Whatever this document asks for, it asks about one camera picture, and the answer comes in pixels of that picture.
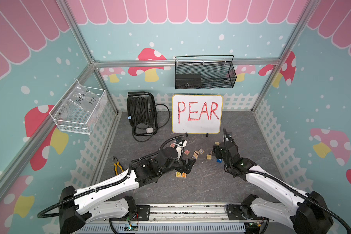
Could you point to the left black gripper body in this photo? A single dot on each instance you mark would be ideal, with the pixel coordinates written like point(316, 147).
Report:
point(181, 168)

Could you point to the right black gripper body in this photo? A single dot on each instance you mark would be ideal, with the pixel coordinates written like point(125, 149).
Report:
point(218, 152)

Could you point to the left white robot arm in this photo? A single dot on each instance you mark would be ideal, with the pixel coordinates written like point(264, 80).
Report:
point(77, 207)

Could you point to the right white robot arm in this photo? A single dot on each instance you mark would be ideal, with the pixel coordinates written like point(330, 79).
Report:
point(305, 213)

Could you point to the white board with PEAR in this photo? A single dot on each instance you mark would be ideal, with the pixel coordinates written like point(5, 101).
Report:
point(197, 114)

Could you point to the black box in basket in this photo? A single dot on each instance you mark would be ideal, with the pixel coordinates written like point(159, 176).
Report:
point(188, 81)

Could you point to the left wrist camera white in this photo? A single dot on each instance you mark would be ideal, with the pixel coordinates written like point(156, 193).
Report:
point(180, 144)

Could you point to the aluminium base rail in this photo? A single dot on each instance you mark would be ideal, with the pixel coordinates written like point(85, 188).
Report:
point(194, 218)

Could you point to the black cable reel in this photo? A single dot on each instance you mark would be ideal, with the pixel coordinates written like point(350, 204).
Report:
point(143, 115)

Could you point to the yellow handled pliers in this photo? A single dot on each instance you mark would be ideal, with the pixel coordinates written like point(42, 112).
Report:
point(118, 169)

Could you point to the black mesh wall basket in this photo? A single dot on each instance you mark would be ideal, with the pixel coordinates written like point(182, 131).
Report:
point(217, 71)

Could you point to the clear plastic wall bin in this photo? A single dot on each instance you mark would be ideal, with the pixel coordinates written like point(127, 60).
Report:
point(79, 109)

